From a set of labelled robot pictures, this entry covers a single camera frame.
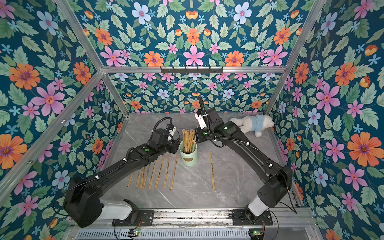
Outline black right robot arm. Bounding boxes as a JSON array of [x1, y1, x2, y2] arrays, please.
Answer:
[[196, 96, 293, 219]]

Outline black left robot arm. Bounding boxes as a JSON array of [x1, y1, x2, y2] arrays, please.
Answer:
[[63, 117, 181, 228]]

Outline bundle of paper straws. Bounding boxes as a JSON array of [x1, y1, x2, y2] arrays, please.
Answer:
[[183, 130, 196, 154]]

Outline light green metal cup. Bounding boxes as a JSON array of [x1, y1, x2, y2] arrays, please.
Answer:
[[179, 141, 198, 167]]

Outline white plush toy blue shirt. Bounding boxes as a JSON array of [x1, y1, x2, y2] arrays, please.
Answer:
[[230, 115, 275, 138]]

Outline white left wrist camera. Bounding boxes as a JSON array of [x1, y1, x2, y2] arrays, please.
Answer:
[[167, 124, 176, 141]]

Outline black wall hook rail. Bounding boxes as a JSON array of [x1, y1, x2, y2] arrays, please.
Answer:
[[160, 67, 224, 74]]

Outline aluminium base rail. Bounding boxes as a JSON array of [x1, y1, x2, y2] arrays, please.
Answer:
[[64, 208, 324, 240]]

